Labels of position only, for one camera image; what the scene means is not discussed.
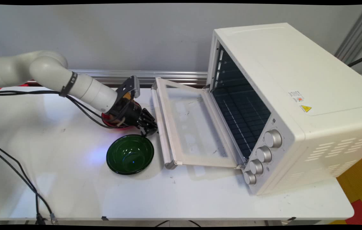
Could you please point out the white label sticker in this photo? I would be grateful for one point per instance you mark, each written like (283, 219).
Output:
(296, 96)

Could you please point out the yellow foam floor mat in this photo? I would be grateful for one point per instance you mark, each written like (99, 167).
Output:
(360, 182)

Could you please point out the glass toaster oven door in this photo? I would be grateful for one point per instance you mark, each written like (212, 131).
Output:
(193, 127)

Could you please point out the red foam floor mat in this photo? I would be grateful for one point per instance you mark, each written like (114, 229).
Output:
(361, 212)

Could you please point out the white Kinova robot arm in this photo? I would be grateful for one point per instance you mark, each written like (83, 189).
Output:
(40, 68)

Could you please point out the green bowl with black rim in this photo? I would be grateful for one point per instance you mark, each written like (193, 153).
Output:
(129, 156)

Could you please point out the yellow warning sticker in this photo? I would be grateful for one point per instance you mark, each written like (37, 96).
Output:
(305, 108)

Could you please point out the cream toaster oven body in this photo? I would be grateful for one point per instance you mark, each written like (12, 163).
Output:
(296, 64)

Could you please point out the aluminium wall rail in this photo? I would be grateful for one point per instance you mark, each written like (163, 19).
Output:
(136, 76)

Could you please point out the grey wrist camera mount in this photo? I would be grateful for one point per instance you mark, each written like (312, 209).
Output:
(131, 84)

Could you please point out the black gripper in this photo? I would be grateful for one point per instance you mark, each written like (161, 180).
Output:
(129, 112)

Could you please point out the aluminium frame post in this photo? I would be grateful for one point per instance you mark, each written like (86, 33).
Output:
(357, 32)

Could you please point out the large silver oven knob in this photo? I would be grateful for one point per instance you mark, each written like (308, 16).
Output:
(273, 138)

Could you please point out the red bowl with black rim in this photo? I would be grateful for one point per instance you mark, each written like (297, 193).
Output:
(106, 121)

